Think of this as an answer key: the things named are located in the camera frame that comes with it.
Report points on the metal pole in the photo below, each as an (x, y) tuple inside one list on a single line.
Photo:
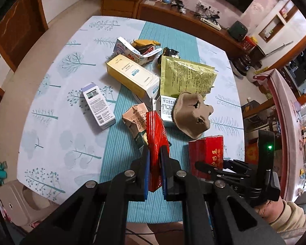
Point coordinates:
[(279, 47)]

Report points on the red plastic basket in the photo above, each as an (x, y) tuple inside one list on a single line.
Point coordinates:
[(249, 43)]

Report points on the white and purple box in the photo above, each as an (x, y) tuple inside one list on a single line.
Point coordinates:
[(97, 107)]

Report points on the pink covered table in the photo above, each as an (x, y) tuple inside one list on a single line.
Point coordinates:
[(283, 102)]

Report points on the cream yellow box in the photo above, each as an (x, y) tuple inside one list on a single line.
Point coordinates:
[(130, 75)]

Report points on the red and white small packet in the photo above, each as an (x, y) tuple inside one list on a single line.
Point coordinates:
[(150, 49)]

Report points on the wooden side cabinet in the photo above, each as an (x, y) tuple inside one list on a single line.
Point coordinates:
[(119, 5)]

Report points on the wooden framed wall niche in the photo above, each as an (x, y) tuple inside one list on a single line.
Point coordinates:
[(272, 28), (288, 10)]

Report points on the green foil bag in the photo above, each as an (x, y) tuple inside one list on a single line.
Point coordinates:
[(186, 77)]

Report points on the wooden door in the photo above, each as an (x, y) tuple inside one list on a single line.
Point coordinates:
[(17, 28)]

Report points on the dark green appliance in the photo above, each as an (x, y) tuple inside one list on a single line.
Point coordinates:
[(238, 30)]

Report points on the mustard yellow snack packet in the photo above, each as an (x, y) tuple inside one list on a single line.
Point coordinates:
[(145, 42)]

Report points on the brown paper mask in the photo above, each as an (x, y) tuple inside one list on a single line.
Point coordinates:
[(191, 118)]

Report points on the long wooden cabinet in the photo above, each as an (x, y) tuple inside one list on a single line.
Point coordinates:
[(168, 14)]

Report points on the dark wicker bin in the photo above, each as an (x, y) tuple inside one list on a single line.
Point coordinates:
[(257, 53)]

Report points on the black ceramic pot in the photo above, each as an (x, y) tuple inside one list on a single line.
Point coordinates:
[(241, 65)]

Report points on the black crumpled wrapper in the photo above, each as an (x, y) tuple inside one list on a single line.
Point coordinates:
[(169, 52)]

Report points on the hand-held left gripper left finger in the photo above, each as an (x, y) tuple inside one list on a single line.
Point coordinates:
[(146, 176)]

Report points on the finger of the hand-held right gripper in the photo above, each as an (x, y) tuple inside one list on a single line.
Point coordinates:
[(241, 164), (214, 171)]

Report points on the white printed box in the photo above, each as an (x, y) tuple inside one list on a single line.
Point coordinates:
[(166, 111)]

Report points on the white pot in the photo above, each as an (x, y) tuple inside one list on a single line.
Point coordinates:
[(252, 75)]

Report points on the person's right hand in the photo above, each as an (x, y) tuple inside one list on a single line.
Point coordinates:
[(266, 211)]

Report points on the red box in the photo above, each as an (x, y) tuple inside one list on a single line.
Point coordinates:
[(206, 150)]

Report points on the teal tree print tablecloth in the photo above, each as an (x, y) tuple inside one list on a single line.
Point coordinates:
[(66, 137)]

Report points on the crumpled pink drink carton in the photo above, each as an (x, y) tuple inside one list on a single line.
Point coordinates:
[(135, 122)]

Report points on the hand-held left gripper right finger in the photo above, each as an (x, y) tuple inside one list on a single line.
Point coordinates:
[(164, 176)]

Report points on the red snack packet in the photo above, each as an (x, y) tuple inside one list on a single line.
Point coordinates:
[(155, 137)]

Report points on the white set-top box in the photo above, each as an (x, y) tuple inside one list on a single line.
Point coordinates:
[(211, 22)]

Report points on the white chocolate box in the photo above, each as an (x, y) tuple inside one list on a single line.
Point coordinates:
[(125, 49)]

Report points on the white stool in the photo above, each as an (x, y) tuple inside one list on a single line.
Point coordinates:
[(17, 204)]

